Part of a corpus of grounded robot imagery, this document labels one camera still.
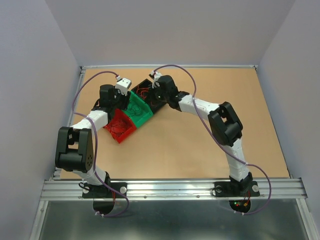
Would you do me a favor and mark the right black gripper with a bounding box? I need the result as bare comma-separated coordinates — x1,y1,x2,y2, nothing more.
143,82,169,106

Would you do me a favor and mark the orange cable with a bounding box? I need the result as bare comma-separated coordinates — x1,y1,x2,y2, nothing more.
134,84,153,100

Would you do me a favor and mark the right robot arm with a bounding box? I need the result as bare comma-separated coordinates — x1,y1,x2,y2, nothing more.
149,71,253,195

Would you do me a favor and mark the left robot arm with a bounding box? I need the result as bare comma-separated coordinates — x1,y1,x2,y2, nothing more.
55,80,131,197

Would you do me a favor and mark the black plastic bin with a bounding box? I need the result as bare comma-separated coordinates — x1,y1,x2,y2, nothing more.
131,79,166,114

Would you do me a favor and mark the green plastic bin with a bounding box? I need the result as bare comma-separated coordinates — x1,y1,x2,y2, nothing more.
123,91,154,129

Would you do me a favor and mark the red plastic bin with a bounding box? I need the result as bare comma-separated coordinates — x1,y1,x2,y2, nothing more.
103,109,137,144

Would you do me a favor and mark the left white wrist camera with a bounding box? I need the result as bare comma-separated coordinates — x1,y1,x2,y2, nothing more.
115,76,132,96

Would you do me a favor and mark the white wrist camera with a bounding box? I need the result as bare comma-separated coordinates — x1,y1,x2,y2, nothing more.
115,76,132,96
149,70,163,89

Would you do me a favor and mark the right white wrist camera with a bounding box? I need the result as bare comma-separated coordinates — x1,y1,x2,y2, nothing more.
149,70,163,89

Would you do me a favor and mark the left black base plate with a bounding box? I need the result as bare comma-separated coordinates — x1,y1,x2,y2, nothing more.
78,182,127,199

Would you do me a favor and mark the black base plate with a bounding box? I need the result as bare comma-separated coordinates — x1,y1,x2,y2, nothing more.
211,181,260,198
78,182,127,199

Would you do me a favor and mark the aluminium mounting rail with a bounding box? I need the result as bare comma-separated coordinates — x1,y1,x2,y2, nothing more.
40,178,308,202

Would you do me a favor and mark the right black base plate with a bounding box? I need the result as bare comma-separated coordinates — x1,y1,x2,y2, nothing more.
211,181,260,198

